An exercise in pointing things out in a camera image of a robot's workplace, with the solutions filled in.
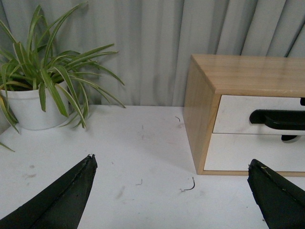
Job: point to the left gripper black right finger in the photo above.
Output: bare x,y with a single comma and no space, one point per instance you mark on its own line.
281,202

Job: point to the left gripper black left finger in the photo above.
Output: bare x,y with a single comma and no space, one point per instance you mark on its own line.
60,205

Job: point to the white drawer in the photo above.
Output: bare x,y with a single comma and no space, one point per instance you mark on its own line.
257,115
233,152

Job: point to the wooden drawer cabinet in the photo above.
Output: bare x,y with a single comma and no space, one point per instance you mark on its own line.
211,76

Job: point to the white plant pot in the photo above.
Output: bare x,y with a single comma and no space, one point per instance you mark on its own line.
23,108

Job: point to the green spider plant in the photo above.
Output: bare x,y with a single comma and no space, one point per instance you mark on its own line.
34,65

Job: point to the grey curtain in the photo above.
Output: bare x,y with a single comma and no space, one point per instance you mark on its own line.
154,39

